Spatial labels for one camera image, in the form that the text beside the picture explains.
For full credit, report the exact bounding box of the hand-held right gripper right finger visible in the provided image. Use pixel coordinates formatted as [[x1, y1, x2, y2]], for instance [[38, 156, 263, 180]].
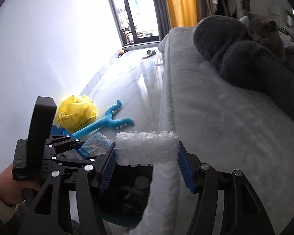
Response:
[[178, 141, 276, 235]]

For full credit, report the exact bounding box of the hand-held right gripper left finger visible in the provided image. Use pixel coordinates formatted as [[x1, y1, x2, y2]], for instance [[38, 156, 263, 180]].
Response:
[[18, 149, 118, 235]]

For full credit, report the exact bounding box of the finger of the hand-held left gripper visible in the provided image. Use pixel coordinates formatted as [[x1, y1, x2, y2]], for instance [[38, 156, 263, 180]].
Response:
[[49, 155, 100, 169], [45, 135, 80, 152]]

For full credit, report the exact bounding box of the blue tissue packet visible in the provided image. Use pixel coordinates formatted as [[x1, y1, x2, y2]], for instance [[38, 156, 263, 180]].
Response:
[[78, 132, 114, 158]]

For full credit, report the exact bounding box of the dark blue trash bin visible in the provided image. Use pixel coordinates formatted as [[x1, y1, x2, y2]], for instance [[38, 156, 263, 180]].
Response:
[[98, 163, 155, 228]]

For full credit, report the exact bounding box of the person's left hand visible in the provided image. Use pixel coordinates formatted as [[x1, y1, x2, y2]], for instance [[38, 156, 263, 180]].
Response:
[[0, 163, 43, 206]]

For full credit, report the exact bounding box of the yellow plastic bag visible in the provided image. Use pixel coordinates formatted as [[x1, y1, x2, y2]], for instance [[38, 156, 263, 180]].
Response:
[[54, 95, 98, 131]]

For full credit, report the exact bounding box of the blue plush toy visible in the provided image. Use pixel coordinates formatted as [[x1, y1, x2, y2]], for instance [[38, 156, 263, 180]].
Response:
[[71, 99, 135, 140]]

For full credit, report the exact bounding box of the bed with grey plush sheet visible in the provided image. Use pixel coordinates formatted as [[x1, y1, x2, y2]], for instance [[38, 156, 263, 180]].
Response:
[[135, 27, 294, 235]]

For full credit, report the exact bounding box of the grey shaggy rug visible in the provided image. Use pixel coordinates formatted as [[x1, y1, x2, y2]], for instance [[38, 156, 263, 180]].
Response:
[[64, 218, 82, 235]]

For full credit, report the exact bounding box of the dark grey fleece blanket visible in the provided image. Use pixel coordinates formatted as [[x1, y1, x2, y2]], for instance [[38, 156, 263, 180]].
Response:
[[192, 15, 294, 137]]

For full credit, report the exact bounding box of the black-framed glass balcony door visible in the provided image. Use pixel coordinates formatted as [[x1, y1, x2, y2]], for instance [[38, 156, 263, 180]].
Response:
[[103, 0, 162, 47]]

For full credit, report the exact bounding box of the grey cat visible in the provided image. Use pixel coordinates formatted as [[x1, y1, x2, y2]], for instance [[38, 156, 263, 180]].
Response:
[[242, 10, 287, 63]]

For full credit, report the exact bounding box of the yellow curtain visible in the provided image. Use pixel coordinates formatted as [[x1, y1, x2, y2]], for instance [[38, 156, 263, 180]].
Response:
[[162, 0, 199, 28]]

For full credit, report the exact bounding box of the white jacket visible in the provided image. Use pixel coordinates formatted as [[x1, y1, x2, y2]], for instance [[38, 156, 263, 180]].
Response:
[[229, 0, 244, 17]]

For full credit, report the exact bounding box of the white table lamp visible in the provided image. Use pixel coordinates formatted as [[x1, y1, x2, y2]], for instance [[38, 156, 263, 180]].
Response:
[[285, 8, 294, 27]]

